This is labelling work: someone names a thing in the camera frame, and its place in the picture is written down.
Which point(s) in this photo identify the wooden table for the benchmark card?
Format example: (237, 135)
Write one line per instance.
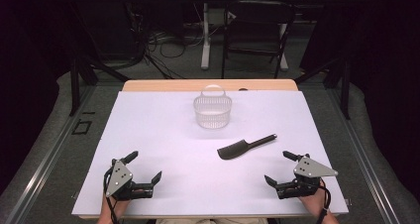
(171, 85)

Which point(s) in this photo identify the person's right hand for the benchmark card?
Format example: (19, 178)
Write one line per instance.
(313, 202)

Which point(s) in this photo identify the white plastic basket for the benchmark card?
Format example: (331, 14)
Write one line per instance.
(213, 110)

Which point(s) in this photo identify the black metal stand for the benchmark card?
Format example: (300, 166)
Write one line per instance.
(340, 78)
(82, 68)

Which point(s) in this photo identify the white table mat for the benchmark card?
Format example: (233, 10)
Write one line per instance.
(185, 164)

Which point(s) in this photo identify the metal floor rail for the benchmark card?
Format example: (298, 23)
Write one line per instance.
(43, 164)
(369, 171)

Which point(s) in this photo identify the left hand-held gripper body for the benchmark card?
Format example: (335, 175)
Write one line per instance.
(119, 179)

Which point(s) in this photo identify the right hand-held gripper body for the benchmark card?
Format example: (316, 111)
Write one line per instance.
(308, 169)

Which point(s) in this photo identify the black rice paddle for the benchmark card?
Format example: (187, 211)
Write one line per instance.
(236, 149)

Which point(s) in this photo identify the black folding chair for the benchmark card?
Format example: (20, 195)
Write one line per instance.
(257, 25)

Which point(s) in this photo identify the person's left hand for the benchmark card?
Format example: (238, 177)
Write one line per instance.
(120, 205)

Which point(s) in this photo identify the white power box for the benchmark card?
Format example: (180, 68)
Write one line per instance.
(218, 16)

